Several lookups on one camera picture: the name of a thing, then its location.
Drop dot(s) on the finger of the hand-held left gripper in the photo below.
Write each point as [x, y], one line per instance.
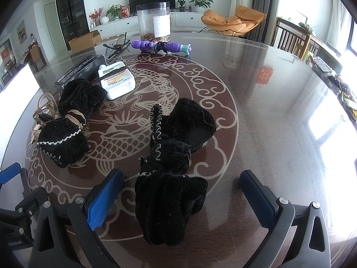
[32, 203]
[9, 173]

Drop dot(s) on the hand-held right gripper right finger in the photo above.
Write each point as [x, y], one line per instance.
[256, 201]

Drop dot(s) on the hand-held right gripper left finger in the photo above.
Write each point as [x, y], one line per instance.
[103, 198]

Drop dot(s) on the gold glitter hair clip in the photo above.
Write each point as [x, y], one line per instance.
[40, 125]

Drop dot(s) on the white board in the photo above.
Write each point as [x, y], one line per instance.
[16, 103]

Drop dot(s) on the black velvet pouch with rubber band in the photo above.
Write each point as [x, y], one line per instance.
[69, 128]

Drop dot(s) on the clear brown hair claw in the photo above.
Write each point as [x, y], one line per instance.
[48, 104]

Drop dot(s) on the white plastic bottle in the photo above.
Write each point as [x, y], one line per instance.
[118, 79]

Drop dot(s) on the black cardboard box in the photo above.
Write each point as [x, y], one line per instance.
[81, 71]

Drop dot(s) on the brown wooden chair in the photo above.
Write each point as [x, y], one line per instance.
[36, 57]

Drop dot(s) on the brown cardboard box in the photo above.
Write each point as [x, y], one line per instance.
[83, 41]

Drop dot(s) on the cluttered sideboard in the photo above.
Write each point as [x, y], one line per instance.
[332, 69]

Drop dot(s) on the purple toy wand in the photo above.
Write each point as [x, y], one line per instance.
[161, 46]

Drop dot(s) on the wooden dining chair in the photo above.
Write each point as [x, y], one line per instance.
[292, 37]

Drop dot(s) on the dark glass display cabinet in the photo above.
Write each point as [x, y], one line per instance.
[71, 14]

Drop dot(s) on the white tv cabinet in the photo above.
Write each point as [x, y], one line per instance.
[125, 26]

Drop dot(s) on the red flowers in white vase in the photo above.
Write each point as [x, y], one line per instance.
[97, 16]

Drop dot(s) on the orange lounge chair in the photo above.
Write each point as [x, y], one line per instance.
[231, 21]

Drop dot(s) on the clear plastic jar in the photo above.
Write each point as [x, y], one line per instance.
[154, 22]

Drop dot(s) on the leafy potted plant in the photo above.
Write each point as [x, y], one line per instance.
[113, 11]

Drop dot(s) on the red gift box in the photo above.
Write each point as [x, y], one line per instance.
[125, 11]

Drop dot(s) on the grey curtain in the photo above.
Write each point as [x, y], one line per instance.
[262, 0]

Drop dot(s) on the black television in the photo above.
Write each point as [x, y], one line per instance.
[152, 1]

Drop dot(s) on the large potted green plant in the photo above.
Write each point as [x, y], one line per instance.
[200, 2]

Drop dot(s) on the small potted green plant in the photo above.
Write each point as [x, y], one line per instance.
[181, 5]

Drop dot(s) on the framed wall painting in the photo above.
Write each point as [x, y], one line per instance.
[21, 33]

